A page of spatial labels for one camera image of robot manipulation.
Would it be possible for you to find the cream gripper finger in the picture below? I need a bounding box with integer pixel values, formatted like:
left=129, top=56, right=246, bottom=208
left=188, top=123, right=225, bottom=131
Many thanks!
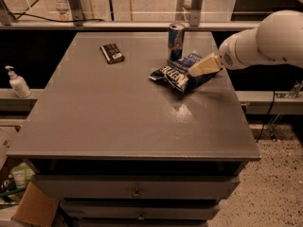
left=188, top=58, right=222, bottom=77
left=201, top=53, right=220, bottom=62

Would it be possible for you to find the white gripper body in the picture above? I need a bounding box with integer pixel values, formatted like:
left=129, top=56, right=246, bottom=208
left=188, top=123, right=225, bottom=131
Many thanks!
left=219, top=31, right=249, bottom=70

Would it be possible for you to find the blue Kettle chip bag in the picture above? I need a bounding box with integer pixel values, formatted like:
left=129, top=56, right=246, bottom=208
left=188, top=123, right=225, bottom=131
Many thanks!
left=150, top=53, right=223, bottom=93

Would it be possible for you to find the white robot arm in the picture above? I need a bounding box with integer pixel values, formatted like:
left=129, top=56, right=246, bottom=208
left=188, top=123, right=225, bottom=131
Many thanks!
left=188, top=10, right=303, bottom=77

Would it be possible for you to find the Red Bull can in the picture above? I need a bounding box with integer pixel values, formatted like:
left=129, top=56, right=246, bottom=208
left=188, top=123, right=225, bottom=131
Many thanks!
left=168, top=23, right=185, bottom=61

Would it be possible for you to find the small dark snack packet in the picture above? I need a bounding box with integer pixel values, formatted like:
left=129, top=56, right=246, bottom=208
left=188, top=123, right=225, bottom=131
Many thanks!
left=100, top=44, right=125, bottom=64

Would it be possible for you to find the grey lower drawer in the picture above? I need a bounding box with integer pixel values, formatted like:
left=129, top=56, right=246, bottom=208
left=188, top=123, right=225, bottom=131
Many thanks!
left=61, top=201, right=220, bottom=220

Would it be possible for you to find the grey drawer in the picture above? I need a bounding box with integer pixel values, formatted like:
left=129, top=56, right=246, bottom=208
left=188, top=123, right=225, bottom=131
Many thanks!
left=61, top=201, right=220, bottom=220
left=31, top=175, right=240, bottom=200

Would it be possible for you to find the grey upper drawer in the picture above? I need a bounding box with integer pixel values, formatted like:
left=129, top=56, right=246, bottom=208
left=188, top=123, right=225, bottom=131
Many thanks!
left=31, top=175, right=240, bottom=200

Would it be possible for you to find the white pump dispenser bottle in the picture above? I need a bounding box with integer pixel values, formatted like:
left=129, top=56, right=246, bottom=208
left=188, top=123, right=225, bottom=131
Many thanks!
left=6, top=65, right=31, bottom=98

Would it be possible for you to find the green packaged item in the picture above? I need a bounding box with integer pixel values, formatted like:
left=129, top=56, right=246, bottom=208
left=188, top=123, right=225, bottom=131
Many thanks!
left=10, top=163, right=34, bottom=188

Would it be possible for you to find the brown cardboard box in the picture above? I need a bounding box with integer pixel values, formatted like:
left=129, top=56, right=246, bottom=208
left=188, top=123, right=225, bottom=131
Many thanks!
left=12, top=183, right=60, bottom=227

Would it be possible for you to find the grey metal railing frame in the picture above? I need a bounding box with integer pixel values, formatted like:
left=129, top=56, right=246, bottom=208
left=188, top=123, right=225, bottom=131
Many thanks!
left=1, top=0, right=303, bottom=31

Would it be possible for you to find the black cable on rail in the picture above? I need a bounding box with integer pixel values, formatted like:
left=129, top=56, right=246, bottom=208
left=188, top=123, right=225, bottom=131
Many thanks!
left=9, top=12, right=106, bottom=24

